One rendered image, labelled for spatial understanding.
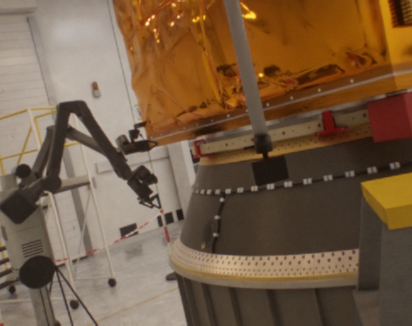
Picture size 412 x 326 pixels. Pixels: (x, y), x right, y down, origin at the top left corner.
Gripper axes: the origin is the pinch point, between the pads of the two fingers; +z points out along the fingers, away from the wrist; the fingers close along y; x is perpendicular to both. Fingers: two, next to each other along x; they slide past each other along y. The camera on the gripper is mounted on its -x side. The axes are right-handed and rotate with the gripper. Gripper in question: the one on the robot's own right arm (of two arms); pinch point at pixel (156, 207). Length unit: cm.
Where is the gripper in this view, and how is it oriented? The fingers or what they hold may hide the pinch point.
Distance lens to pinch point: 253.2
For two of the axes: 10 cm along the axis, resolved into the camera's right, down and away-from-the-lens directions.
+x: -6.1, 6.7, -4.1
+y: -5.1, 0.7, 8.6
